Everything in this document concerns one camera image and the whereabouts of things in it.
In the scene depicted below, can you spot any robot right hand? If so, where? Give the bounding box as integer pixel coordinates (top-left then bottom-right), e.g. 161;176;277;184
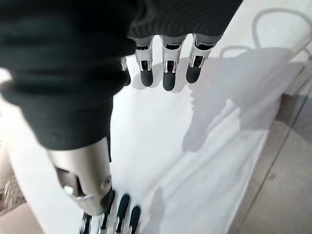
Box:
0;0;244;216

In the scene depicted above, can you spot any brown textured rug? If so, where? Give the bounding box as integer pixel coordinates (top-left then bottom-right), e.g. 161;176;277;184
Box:
0;174;26;206

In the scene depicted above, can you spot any white bed sheet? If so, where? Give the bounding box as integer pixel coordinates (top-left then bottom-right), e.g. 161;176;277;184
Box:
0;0;312;234

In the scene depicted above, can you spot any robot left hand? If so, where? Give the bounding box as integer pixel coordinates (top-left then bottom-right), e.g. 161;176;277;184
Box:
79;191;142;234

